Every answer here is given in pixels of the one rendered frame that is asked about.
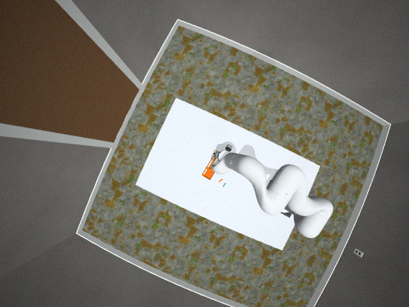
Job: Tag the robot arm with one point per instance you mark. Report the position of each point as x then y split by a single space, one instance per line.
287 188

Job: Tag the brown three-compartment tray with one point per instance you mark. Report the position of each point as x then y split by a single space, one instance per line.
208 173

